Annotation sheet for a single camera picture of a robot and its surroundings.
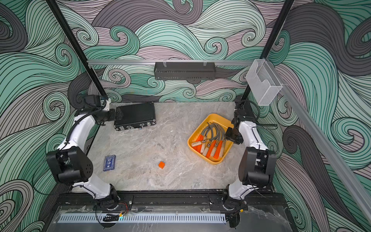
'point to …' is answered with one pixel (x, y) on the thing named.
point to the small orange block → (161, 165)
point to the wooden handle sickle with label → (198, 143)
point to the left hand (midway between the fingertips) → (114, 113)
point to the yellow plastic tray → (219, 120)
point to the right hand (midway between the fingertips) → (230, 139)
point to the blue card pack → (109, 162)
